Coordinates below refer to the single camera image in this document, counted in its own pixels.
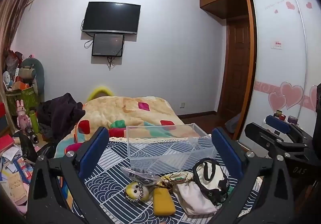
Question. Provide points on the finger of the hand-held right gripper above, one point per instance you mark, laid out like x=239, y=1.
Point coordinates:
x=275, y=121
x=257, y=134

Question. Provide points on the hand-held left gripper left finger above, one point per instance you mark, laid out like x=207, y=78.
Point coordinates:
x=93, y=150

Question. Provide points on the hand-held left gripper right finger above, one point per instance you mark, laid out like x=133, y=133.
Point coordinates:
x=226, y=150

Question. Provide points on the yellow owl plush toy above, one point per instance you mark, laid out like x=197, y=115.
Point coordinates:
x=136, y=190

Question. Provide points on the clear plastic storage box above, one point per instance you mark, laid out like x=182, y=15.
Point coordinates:
x=163, y=155

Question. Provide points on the yellow sponge block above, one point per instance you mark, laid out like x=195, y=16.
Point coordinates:
x=163, y=202

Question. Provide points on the green jar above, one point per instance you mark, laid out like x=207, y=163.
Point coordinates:
x=277, y=113

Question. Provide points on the red jar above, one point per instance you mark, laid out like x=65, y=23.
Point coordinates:
x=283, y=116

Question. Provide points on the purple jar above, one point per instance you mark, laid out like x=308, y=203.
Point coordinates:
x=292, y=120

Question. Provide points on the blue wave patterned bed sheet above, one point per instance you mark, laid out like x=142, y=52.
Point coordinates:
x=112, y=188

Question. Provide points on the beige blanket colourful patches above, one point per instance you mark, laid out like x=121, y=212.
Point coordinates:
x=120, y=111

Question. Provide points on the dark clothes pile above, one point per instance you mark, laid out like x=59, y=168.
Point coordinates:
x=60, y=113

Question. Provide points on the clear zip bag dark contents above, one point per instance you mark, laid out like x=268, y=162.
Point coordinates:
x=140, y=176

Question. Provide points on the small floral pouch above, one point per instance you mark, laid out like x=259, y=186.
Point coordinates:
x=179, y=177

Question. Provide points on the white sliding door pink hearts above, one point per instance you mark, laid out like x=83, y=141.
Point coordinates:
x=275, y=63
x=312, y=50

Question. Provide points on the dark wooden door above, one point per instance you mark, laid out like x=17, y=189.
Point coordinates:
x=237, y=68

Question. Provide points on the green bottle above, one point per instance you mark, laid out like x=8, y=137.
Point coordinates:
x=34, y=121

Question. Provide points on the red door sticker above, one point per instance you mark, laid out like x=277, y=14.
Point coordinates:
x=277, y=44

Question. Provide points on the pink bunny toy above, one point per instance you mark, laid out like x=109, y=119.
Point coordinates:
x=22, y=116

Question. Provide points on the pile of papers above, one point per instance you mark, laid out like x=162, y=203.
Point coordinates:
x=15, y=178

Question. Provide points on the green cardboard box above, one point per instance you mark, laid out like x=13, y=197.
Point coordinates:
x=23, y=99

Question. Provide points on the red book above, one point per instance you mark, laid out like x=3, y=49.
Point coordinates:
x=6, y=145

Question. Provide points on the grey green plush pillow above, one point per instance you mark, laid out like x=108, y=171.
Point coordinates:
x=37, y=73

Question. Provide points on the brown striped curtain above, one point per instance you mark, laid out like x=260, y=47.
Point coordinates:
x=13, y=13

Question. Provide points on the white wall socket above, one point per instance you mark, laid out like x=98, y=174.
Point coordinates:
x=182, y=105

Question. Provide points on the black camera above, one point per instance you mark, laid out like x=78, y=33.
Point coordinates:
x=32, y=134

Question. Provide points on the small black wall monitor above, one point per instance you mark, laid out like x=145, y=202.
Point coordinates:
x=107, y=44

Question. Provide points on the black wall television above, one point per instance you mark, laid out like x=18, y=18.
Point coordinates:
x=111, y=16

